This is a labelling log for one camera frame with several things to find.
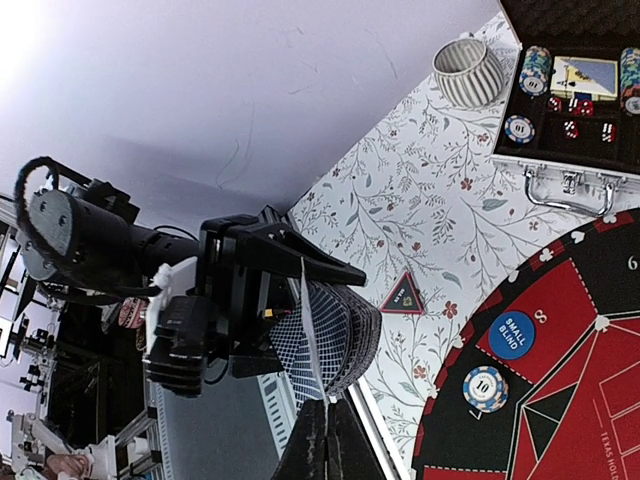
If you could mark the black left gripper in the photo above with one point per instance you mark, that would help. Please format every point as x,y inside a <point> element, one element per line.
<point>83,245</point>

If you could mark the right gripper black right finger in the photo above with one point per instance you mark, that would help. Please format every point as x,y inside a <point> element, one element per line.
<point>349,453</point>

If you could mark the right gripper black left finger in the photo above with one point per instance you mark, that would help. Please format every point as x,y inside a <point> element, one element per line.
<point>304,457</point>

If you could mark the single blue playing card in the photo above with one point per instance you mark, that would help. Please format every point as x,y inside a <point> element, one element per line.
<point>308,327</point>

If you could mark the poker chip stack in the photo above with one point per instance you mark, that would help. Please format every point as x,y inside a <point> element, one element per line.
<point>485,389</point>

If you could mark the blue small blind button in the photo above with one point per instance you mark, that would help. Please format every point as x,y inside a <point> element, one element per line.
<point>512,335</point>

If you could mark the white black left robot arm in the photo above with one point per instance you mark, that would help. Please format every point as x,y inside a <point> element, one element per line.
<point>207,296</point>

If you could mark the black triangular card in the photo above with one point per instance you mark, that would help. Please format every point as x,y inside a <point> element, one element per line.
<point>403,298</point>

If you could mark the round red black poker mat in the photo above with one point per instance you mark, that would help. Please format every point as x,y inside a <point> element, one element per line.
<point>573,400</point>

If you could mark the striped grey cup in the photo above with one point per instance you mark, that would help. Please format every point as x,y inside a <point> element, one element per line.
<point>468,73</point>

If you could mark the loose poker chip in case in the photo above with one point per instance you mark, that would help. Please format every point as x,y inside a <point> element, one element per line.
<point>519,129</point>

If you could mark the left poker chip row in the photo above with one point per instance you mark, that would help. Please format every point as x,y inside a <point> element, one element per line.
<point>535,72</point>

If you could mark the poker chip row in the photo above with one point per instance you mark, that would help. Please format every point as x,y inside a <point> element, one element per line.
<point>535,72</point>
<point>629,80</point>

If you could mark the aluminium poker chip case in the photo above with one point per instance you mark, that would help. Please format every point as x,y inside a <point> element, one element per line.
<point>585,177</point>

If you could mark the red dice set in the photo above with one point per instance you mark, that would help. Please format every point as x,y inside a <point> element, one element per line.
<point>581,119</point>

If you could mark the boxed playing card deck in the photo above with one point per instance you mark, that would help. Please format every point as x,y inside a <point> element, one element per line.
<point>584,78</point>

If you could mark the right poker chip row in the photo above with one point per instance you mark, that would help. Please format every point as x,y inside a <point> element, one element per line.
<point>629,80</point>

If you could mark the aluminium front rail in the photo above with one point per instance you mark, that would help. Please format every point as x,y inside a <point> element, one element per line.
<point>276,390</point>

